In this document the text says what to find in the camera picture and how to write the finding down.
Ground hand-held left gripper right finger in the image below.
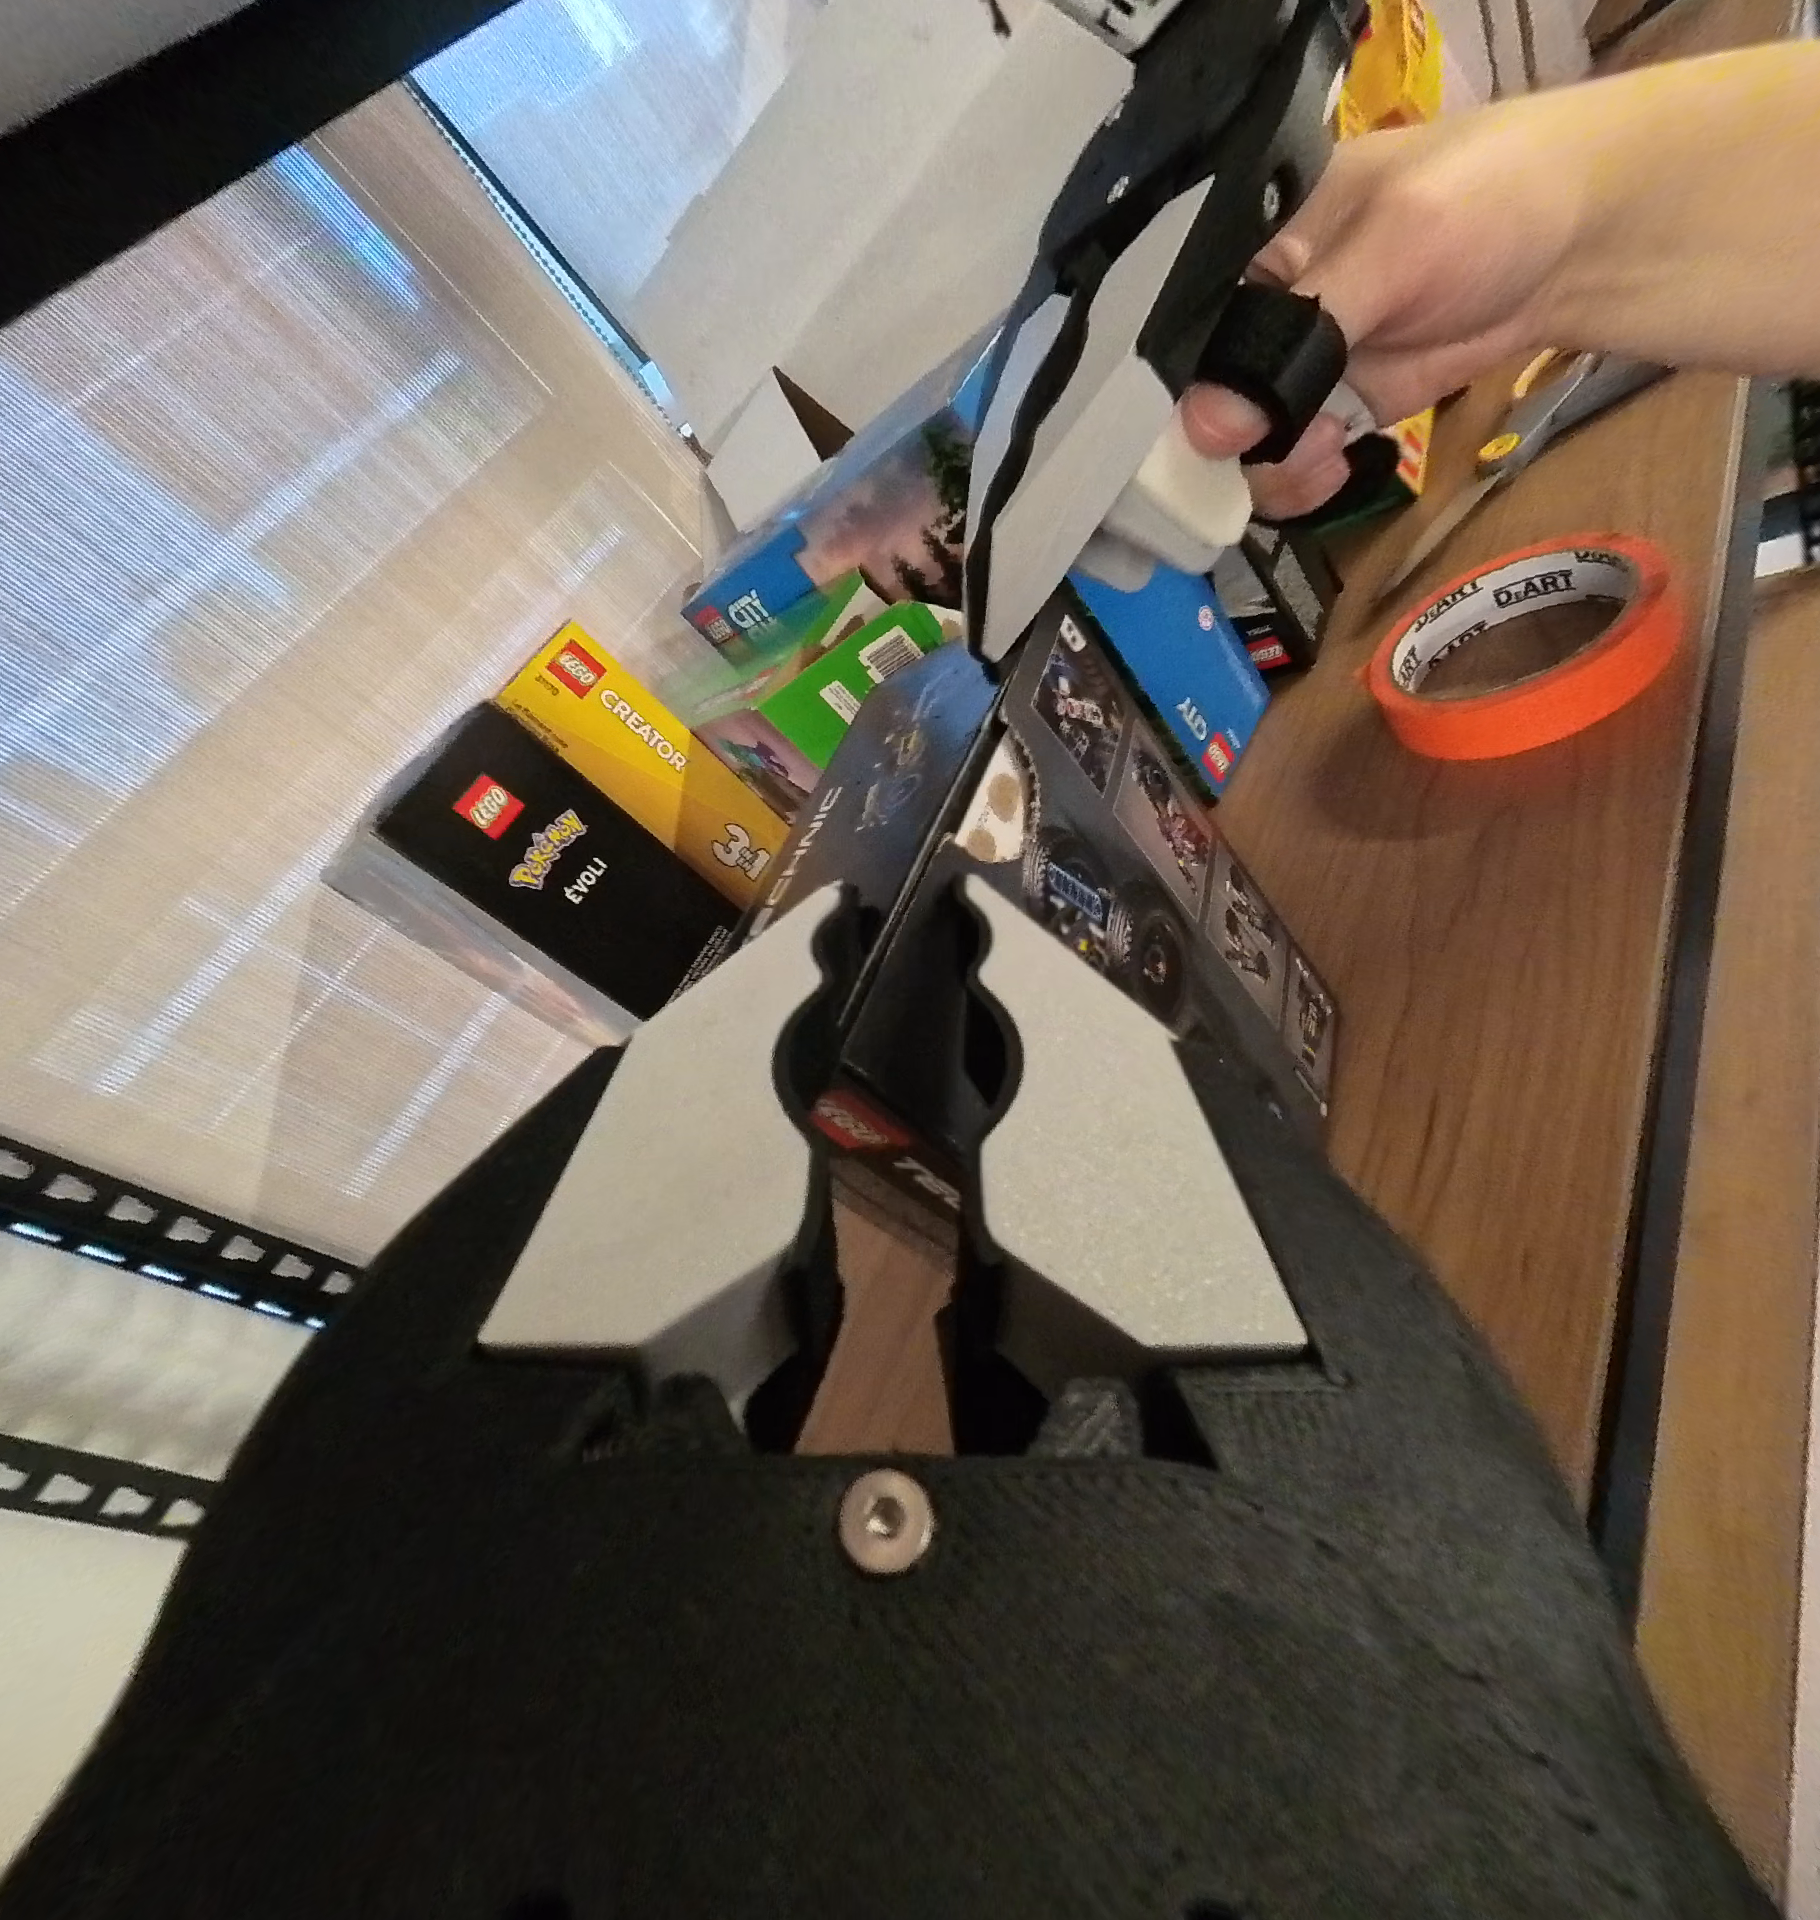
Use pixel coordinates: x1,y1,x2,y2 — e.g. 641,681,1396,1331
944,871,1339,1392

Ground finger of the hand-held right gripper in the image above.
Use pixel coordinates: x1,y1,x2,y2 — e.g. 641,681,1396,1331
962,284,1081,663
987,168,1225,666

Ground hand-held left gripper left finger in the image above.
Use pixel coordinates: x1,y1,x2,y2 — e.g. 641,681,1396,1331
475,880,871,1392

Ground grey black vehicle toy box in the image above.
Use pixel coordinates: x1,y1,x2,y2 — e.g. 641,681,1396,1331
734,580,1339,1221

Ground orange tape roll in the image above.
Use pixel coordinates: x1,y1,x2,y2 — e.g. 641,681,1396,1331
1364,529,1695,764

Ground person's right forearm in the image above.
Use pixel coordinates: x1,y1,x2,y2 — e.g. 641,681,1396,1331
1539,33,1820,390

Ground person's right hand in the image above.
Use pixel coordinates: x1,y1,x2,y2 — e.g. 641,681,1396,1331
1177,87,1602,522

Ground small yellow toy box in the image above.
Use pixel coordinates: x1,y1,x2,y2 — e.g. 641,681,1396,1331
1327,0,1447,149

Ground blue toy box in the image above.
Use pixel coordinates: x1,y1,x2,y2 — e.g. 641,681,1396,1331
679,405,1003,658
1064,568,1276,806

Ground small black toy box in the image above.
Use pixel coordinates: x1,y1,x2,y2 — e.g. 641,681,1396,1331
1237,517,1347,673

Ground yellow green toy box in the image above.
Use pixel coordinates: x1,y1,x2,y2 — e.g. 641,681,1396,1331
1331,400,1437,529

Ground black toy box fox picture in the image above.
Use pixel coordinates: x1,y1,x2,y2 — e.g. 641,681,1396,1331
320,701,741,1046

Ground grey yellow scissors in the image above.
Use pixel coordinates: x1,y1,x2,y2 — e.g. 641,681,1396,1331
1364,347,1676,600

